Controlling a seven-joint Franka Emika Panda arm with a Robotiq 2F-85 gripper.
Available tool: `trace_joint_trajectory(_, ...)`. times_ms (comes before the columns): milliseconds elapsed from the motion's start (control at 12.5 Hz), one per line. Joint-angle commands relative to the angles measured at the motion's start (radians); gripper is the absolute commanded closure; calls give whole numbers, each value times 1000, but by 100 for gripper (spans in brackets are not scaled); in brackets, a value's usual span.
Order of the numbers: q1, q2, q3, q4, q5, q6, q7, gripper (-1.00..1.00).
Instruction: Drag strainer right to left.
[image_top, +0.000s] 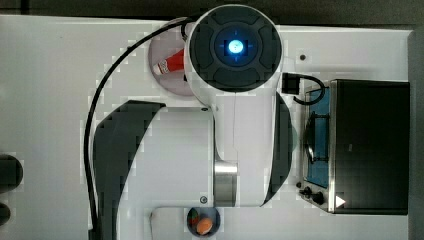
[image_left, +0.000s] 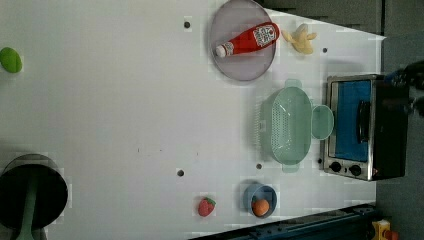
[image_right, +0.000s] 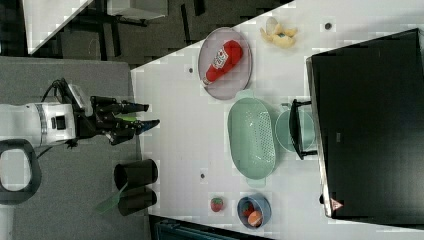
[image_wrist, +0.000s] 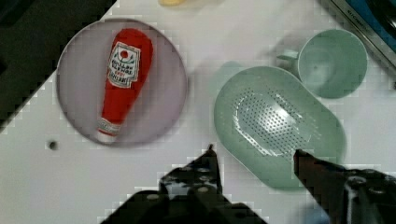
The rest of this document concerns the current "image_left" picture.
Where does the orange toy fruit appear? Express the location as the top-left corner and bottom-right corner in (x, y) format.
(251, 199), (270, 217)

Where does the green plastic strainer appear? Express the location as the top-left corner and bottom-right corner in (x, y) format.
(258, 79), (312, 173)

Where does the yellow red toy block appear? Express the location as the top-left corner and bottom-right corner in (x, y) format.
(372, 220), (399, 240)

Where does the grey round plate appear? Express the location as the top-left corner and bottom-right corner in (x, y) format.
(209, 0), (276, 81)

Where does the red toy strawberry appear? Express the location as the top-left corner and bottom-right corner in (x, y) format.
(198, 197), (216, 217)

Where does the black round pot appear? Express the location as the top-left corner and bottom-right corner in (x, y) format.
(0, 154), (69, 230)

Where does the peeled toy banana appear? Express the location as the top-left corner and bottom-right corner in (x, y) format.
(281, 24), (317, 55)

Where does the green toy lime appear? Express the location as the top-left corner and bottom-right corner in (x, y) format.
(0, 47), (23, 73)

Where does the green cup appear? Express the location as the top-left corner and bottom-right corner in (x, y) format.
(311, 105), (334, 140)

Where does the blue small bowl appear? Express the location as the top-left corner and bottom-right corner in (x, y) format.
(243, 183), (278, 219)

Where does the red ketchup bottle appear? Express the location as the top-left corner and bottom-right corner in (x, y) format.
(215, 22), (280, 58)

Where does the green ladle handle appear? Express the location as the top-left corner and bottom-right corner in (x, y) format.
(16, 176), (38, 240)

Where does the black toaster oven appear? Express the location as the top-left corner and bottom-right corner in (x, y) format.
(322, 74), (409, 181)

